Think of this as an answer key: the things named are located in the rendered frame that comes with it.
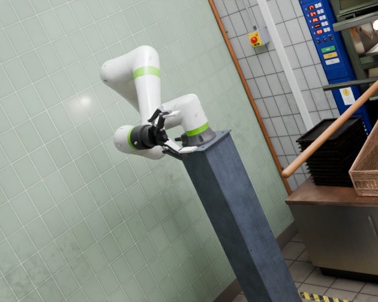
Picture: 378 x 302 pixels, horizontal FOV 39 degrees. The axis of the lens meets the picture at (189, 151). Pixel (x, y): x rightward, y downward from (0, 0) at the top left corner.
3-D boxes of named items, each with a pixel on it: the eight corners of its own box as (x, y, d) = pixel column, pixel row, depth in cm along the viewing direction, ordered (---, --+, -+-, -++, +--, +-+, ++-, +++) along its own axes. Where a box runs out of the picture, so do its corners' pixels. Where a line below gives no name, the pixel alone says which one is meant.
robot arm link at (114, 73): (153, 118, 279) (93, 59, 238) (181, 108, 273) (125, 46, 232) (155, 139, 272) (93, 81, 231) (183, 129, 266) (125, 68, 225)
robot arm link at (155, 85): (129, 85, 225) (144, 71, 218) (150, 92, 233) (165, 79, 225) (135, 161, 209) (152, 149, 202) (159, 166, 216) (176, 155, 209)
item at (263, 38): (258, 44, 340) (252, 29, 337) (270, 41, 332) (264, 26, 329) (251, 48, 336) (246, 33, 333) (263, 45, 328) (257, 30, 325)
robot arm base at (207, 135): (170, 150, 277) (165, 139, 276) (189, 136, 286) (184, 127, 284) (203, 147, 257) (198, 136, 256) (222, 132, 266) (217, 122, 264)
